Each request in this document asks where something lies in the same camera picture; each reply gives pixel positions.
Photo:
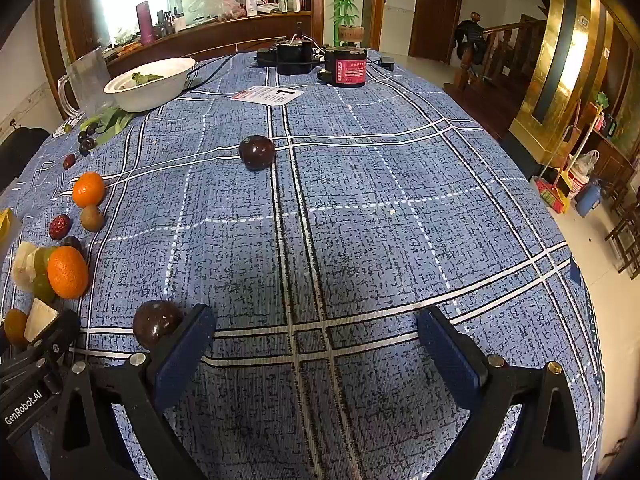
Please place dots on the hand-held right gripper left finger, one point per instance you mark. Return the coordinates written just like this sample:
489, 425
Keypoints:
185, 355

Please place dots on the black power strip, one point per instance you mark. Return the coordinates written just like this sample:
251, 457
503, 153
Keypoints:
267, 56

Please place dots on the wooden stair railing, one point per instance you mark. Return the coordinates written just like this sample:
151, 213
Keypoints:
505, 50

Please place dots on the yellow fruit peel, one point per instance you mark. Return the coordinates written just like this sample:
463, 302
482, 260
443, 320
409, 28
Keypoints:
6, 227

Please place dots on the white plastic bag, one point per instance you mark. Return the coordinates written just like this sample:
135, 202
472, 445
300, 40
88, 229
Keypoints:
586, 165

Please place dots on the purple thermos bottle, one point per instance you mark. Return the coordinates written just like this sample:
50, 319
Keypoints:
146, 22

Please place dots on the dark purple passion fruit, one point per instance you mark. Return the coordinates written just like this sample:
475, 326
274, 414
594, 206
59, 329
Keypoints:
156, 322
256, 151

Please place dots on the orange tangerine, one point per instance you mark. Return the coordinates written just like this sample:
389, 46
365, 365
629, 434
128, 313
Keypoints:
67, 271
88, 189

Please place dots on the black power adapter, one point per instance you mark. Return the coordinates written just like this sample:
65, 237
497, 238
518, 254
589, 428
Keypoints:
387, 63

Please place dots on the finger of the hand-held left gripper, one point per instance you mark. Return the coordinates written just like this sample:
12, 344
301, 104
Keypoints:
62, 332

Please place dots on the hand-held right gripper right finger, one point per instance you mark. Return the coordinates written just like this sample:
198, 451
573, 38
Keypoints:
450, 355

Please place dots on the green leaves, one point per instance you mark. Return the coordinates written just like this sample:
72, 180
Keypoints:
145, 78

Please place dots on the brown wooden door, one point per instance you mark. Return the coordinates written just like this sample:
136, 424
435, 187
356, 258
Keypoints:
436, 15

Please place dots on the bok choy leaf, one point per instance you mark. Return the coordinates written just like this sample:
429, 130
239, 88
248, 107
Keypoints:
117, 120

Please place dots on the clear plastic bag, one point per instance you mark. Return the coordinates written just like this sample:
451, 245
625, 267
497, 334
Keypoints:
220, 5

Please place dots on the clear glass pitcher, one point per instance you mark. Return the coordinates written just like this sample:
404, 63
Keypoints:
87, 80

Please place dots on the white bowl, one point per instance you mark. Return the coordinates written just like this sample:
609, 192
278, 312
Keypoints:
160, 90

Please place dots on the black cylinder red label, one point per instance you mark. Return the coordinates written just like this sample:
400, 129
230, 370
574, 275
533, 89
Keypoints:
347, 67

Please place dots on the green grape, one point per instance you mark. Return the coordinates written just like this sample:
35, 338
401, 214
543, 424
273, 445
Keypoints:
43, 287
48, 258

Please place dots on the small orange kumquat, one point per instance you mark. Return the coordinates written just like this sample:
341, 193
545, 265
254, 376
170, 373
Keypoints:
15, 326

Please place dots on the wooden counter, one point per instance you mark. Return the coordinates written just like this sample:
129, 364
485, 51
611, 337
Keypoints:
225, 35

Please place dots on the broom with dustpan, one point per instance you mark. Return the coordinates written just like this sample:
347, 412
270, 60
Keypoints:
555, 187

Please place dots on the black chair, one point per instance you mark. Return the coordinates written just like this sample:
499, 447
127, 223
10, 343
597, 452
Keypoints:
22, 155

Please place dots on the white paper card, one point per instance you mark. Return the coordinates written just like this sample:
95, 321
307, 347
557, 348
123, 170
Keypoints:
270, 95

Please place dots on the white boxes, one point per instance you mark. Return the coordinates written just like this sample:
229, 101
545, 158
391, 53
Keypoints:
287, 4

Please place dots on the brown kiwi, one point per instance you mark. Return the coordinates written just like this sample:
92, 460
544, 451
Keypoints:
92, 217

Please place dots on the dark carved statue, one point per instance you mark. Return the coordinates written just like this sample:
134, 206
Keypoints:
470, 37

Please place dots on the dark wooden chairs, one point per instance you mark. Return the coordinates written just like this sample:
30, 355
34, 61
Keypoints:
625, 230

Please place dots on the small pale pomelo wedge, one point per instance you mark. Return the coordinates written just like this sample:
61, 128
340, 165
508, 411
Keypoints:
39, 321

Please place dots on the red jujube date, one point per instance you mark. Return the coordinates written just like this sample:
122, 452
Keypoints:
69, 161
60, 226

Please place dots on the blue plaid tablecloth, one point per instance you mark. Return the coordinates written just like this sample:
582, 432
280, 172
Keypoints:
375, 210

